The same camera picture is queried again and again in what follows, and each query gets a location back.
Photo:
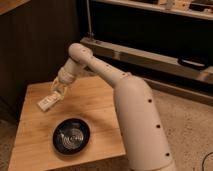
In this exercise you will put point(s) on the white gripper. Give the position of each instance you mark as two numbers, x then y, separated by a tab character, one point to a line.
64	78

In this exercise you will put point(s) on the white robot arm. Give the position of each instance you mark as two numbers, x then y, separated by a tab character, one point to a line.
143	136

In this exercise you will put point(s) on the black ceramic bowl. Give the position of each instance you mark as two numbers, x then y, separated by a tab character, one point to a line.
71	136

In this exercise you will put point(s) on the wooden table board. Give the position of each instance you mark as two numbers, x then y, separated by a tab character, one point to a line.
89	99

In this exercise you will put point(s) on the metal shelf rack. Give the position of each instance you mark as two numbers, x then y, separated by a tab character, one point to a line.
150	39

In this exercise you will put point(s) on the black object on shelf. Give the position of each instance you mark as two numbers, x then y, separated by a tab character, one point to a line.
190	64

